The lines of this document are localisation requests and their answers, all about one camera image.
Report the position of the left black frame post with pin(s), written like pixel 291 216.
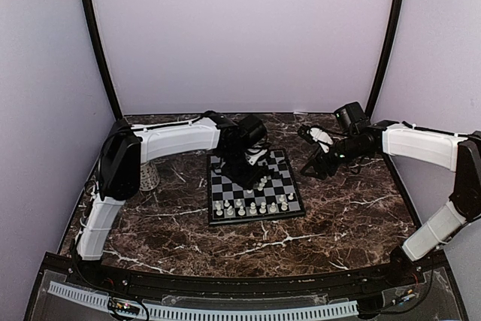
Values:
pixel 95 38

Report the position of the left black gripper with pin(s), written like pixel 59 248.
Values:
pixel 246 181

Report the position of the white slotted cable duct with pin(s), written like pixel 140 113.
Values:
pixel 183 308

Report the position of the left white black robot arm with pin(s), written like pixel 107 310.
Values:
pixel 128 149

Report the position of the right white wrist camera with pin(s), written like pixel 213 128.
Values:
pixel 315 135

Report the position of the black grey chessboard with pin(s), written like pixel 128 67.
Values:
pixel 278 181

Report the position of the white patterned mug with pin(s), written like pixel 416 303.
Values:
pixel 149 177

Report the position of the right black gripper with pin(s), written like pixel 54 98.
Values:
pixel 317 158

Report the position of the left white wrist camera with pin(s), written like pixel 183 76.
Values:
pixel 254 158

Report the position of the black front rail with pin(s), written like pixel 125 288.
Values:
pixel 361 282

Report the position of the black frame post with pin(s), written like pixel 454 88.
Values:
pixel 95 38
pixel 388 42

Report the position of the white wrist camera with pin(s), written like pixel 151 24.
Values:
pixel 315 135
pixel 254 158

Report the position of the right black frame post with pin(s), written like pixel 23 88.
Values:
pixel 388 42

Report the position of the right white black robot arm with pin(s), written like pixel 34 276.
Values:
pixel 457 153

